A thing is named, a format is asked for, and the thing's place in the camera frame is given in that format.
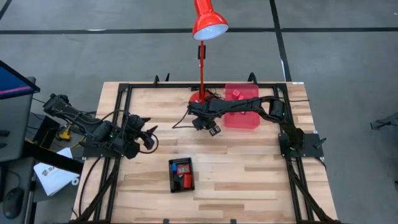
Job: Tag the black aluminium table frame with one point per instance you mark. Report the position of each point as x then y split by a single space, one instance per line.
155 85

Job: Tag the red desk lamp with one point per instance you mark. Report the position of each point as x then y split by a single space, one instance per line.
209 21

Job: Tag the monitor with blue screen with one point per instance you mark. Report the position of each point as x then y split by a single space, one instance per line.
14 82

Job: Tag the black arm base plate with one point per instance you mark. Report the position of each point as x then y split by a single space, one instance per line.
311 146
90 153

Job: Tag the red translucent plastic tray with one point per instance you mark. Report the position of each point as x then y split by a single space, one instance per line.
245 123

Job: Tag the black computer mouse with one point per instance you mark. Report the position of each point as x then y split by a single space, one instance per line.
13 202

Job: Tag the black bar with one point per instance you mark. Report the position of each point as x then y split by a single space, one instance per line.
53 158

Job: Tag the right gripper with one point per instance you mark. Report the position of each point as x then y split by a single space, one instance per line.
203 115

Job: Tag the red and white digital timer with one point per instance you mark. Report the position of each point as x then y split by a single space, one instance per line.
183 169

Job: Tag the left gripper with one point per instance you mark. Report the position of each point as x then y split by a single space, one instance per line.
136 127

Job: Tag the black mesh basket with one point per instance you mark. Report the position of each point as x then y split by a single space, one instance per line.
178 190

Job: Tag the white printed paper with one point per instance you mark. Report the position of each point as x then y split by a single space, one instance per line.
53 180

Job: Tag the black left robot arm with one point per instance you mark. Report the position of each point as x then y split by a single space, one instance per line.
93 129

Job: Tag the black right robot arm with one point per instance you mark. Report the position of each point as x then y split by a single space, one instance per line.
242 105

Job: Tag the black box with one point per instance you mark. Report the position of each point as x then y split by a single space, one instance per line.
46 133

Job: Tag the blue digital timer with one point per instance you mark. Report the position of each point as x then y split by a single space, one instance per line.
174 167

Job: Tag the yellow connector plug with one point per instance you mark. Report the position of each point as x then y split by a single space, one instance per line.
65 134

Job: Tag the black table clamp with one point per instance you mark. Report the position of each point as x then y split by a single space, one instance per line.
252 77
166 221
233 221
156 79
167 77

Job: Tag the red block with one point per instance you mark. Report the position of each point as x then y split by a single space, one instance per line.
187 181

